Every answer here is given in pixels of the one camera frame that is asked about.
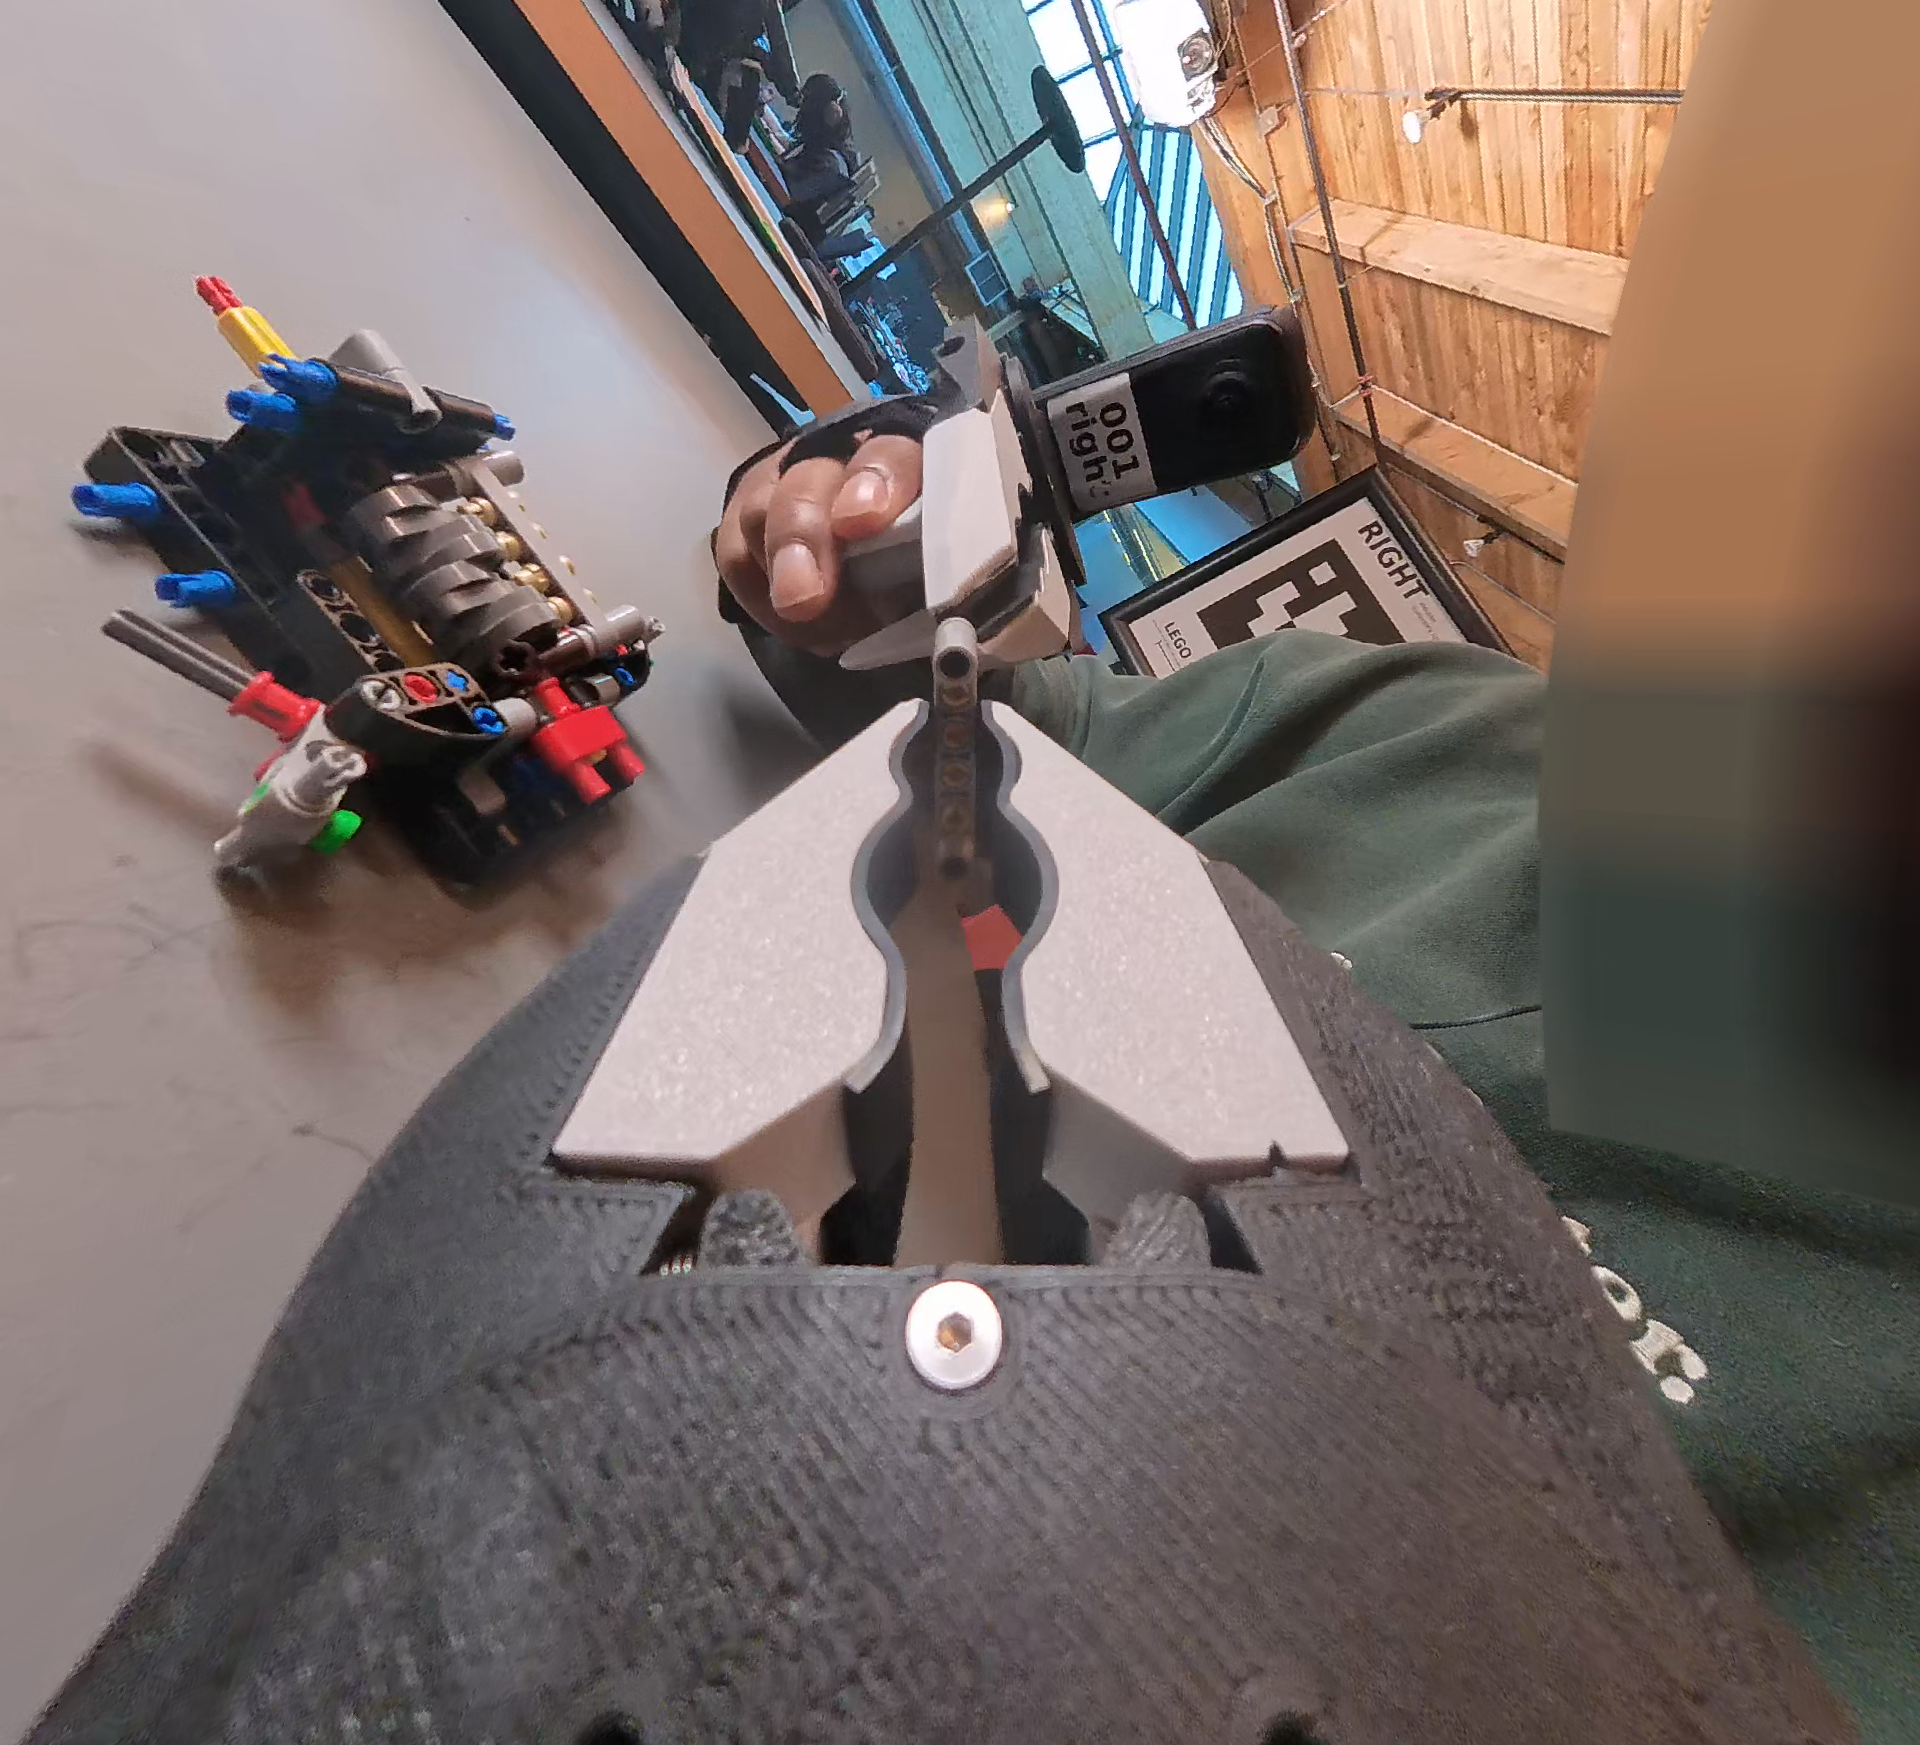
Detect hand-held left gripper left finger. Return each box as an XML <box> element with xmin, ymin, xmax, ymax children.
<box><xmin>550</xmin><ymin>700</ymin><xmax>946</xmax><ymax>1258</ymax></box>

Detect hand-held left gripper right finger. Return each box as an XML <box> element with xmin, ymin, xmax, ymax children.
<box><xmin>972</xmin><ymin>703</ymin><xmax>1356</xmax><ymax>1258</ymax></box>

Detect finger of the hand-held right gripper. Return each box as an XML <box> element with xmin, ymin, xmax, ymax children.
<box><xmin>919</xmin><ymin>398</ymin><xmax>1032</xmax><ymax>620</ymax></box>
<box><xmin>982</xmin><ymin>542</ymin><xmax>1077</xmax><ymax>661</ymax></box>

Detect lego car chassis assembly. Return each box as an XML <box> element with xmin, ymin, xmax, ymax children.
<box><xmin>73</xmin><ymin>271</ymin><xmax>670</xmax><ymax>876</ymax></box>

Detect person's right hand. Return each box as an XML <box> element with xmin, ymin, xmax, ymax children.
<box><xmin>711</xmin><ymin>432</ymin><xmax>933</xmax><ymax>661</ymax></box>

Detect black framed tag sign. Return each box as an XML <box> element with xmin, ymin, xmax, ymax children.
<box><xmin>1099</xmin><ymin>470</ymin><xmax>1509</xmax><ymax>680</ymax></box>

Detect white ceiling projector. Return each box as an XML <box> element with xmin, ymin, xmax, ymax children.
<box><xmin>1110</xmin><ymin>0</ymin><xmax>1225</xmax><ymax>126</ymax></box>

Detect grey table with wooden edge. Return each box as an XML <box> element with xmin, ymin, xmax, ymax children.
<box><xmin>383</xmin><ymin>0</ymin><xmax>857</xmax><ymax>417</ymax></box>

